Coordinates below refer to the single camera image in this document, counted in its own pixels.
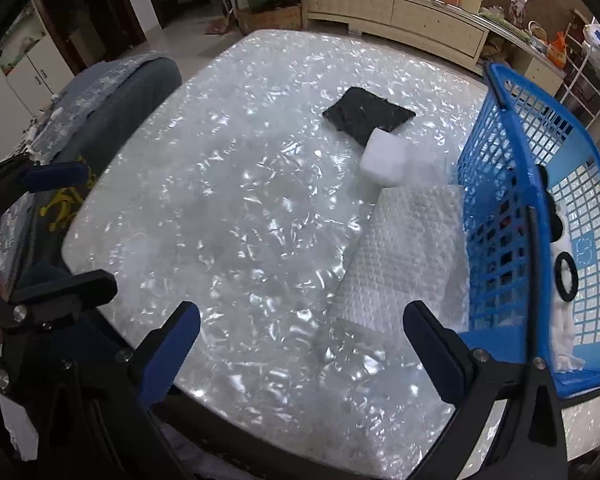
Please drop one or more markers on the white plastic bag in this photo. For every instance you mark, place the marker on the white plastic bag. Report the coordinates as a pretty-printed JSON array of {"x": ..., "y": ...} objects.
[{"x": 597, "y": 40}]

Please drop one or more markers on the grey sofa with lace cover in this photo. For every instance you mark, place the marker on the grey sofa with lace cover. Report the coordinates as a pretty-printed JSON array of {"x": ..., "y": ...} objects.
[{"x": 95, "y": 110}]

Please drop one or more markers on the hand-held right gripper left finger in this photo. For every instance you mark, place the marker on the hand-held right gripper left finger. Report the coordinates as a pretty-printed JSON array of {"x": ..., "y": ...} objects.
[{"x": 172, "y": 355}]

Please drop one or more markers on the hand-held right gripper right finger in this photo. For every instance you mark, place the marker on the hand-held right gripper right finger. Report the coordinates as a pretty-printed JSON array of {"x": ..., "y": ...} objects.
[{"x": 432, "y": 355}]

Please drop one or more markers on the dark cloth with yellow print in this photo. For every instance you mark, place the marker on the dark cloth with yellow print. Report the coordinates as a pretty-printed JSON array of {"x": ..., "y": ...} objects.
[{"x": 62, "y": 210}]

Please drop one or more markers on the white cabinet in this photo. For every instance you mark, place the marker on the white cabinet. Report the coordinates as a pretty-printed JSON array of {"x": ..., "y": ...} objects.
[{"x": 35, "y": 65}]

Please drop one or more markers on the white quilted towel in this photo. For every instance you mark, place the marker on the white quilted towel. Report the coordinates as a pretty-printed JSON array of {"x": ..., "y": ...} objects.
[{"x": 410, "y": 255}]

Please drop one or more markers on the blue plastic basket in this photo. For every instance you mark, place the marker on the blue plastic basket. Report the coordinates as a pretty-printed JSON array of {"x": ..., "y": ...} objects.
[{"x": 505, "y": 220}]

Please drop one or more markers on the floral bag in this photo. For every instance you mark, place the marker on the floral bag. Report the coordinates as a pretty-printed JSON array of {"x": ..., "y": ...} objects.
[{"x": 517, "y": 10}]

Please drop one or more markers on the dark grey cloth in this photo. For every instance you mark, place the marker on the dark grey cloth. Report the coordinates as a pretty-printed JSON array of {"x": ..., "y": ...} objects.
[{"x": 367, "y": 115}]

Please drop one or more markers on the black plush cloth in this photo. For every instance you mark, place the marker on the black plush cloth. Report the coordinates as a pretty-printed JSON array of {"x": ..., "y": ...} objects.
[{"x": 555, "y": 210}]

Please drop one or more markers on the orange bag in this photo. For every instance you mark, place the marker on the orange bag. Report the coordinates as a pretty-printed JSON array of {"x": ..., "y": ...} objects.
[{"x": 557, "y": 50}]

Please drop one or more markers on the wicker basket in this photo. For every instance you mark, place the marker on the wicker basket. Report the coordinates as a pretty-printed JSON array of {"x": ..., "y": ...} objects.
[{"x": 270, "y": 19}]

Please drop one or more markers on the white fluffy cloth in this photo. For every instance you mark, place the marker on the white fluffy cloth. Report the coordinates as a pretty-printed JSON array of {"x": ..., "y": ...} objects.
[{"x": 562, "y": 332}]

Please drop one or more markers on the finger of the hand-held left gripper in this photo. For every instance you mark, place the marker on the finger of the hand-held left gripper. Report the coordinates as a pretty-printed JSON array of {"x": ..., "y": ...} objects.
[
  {"x": 65, "y": 292},
  {"x": 55, "y": 177}
]

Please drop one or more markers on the pale blue cloth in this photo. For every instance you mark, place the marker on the pale blue cloth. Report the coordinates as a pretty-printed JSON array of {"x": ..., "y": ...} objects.
[{"x": 385, "y": 152}]

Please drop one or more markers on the cream television cabinet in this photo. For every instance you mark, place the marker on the cream television cabinet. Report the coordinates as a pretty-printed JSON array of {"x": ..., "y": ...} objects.
[{"x": 430, "y": 25}]

